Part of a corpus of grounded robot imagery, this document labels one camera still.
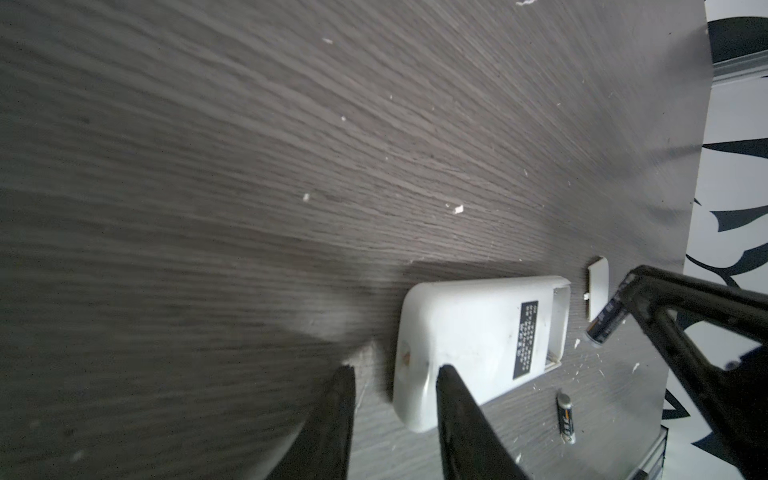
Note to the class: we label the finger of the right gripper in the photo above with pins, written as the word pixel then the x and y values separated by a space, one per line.
pixel 714 340

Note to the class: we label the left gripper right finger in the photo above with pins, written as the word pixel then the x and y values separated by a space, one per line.
pixel 470 449

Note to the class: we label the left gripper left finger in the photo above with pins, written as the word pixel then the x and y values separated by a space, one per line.
pixel 322 448

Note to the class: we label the black AAA battery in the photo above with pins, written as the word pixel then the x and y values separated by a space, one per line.
pixel 565 417
pixel 607 321

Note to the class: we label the white red remote control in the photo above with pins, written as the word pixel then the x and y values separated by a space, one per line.
pixel 498 334

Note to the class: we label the white battery cover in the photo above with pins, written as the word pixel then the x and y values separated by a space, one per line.
pixel 598 293

